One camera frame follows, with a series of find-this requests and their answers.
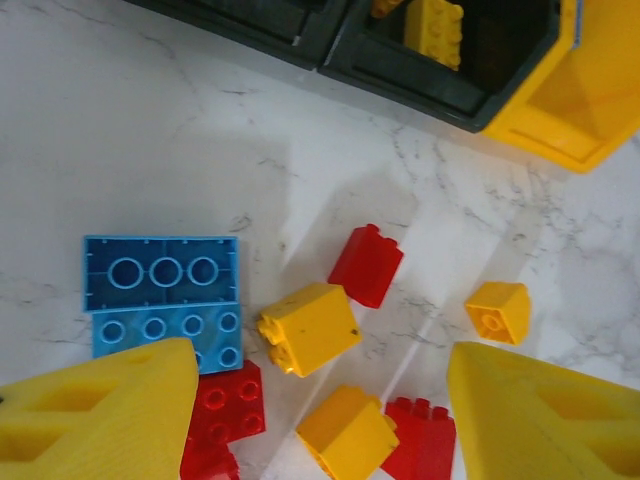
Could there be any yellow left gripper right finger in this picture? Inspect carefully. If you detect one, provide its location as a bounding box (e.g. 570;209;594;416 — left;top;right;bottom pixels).
445;340;640;480

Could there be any small yellow lego brick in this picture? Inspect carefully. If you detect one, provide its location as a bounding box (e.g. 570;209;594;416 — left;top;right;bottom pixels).
463;280;533;347
294;383;401;480
256;281;364;379

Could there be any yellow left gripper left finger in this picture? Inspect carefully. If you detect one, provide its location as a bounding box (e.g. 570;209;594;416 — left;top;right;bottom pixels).
0;336;201;480

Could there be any stepped red lego piece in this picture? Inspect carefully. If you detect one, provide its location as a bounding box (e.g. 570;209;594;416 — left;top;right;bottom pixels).
178;359;268;480

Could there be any small red lego brick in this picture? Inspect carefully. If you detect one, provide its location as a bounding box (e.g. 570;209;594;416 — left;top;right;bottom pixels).
381;396;458;480
326;223;406;310

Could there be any yellow plastic bin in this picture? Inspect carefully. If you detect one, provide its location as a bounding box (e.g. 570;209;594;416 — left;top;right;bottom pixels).
481;0;640;175

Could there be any light blue lego brick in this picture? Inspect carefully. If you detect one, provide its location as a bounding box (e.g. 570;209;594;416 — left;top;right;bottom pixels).
81;234;241;315
91;301;245;376

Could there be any long yellow lego brick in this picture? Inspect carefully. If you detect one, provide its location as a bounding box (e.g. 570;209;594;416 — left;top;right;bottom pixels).
402;0;465;72

